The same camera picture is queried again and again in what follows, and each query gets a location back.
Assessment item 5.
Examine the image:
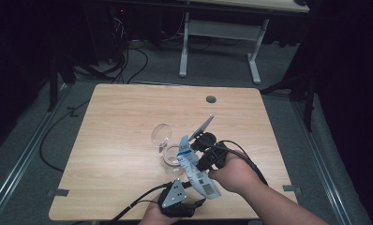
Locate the white and blue packet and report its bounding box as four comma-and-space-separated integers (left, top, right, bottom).
176, 134, 222, 201

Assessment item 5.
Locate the metal floor rail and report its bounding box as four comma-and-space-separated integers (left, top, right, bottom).
0, 83, 74, 221
291, 98, 355, 225

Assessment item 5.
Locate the grey table bracket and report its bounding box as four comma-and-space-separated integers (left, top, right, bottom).
47, 187, 70, 198
282, 185, 303, 193

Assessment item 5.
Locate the looped black floor cable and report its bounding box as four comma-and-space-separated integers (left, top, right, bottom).
125, 38, 150, 84

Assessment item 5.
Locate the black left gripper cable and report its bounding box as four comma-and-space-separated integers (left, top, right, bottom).
109, 182, 173, 225

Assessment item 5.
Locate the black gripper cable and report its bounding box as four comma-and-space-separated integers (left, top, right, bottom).
109, 182, 173, 225
206, 140, 269, 187

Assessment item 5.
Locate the black metal stand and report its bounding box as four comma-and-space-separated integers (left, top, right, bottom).
260, 70, 318, 133
46, 52, 80, 113

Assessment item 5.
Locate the white-legged desk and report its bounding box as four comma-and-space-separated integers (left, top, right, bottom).
178, 0, 310, 85

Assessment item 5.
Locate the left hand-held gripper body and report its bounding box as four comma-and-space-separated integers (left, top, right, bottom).
157, 177, 196, 218

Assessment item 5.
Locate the long black floor cable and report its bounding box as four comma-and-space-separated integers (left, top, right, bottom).
38, 98, 92, 173

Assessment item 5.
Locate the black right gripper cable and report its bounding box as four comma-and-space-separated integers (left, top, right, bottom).
206, 140, 269, 187

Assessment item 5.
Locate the person's left hand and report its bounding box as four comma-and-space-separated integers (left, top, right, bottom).
139, 194, 182, 225

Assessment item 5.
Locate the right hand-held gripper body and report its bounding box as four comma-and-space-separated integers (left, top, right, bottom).
187, 113, 230, 173

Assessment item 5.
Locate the person's right hand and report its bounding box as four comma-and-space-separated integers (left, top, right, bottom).
207, 151, 266, 197

